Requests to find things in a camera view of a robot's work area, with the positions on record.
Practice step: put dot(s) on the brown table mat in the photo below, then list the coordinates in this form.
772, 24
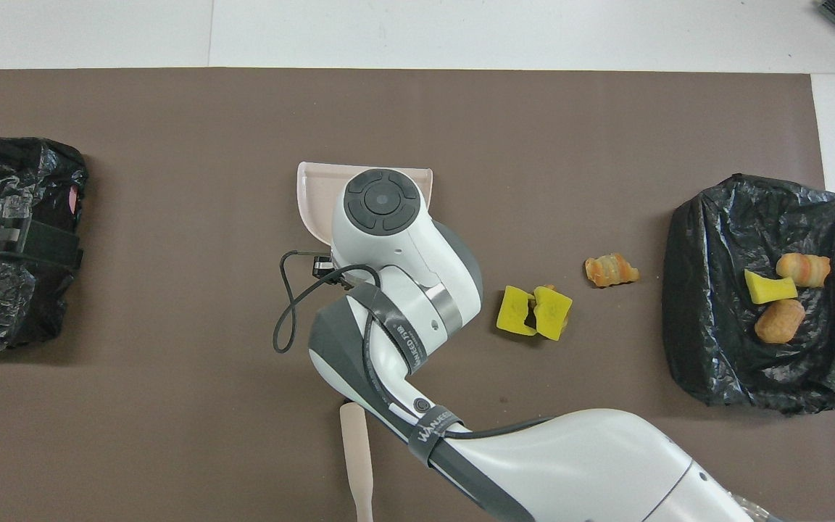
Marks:
171, 435

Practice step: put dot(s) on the black plastic bin bag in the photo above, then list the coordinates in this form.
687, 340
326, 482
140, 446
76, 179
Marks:
715, 326

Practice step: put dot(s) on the black bin bag with pink spot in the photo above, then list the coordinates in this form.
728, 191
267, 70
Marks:
33, 174

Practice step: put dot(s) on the beige plastic dustpan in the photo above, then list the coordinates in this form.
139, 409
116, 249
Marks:
316, 196

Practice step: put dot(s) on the oval brown bread roll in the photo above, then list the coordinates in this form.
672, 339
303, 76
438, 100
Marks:
780, 321

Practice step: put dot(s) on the striped orange croissant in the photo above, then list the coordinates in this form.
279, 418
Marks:
805, 270
609, 270

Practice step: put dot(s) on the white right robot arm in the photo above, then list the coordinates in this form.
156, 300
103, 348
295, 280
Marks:
403, 246

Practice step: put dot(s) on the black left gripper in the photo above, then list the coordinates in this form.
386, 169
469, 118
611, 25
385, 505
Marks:
48, 246

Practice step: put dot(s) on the beige brush with black bristles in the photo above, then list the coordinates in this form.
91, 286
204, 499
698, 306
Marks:
356, 449

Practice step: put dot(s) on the curved yellow sponge piece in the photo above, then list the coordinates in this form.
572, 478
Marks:
769, 288

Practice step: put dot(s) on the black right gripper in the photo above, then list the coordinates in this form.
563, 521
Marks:
325, 267

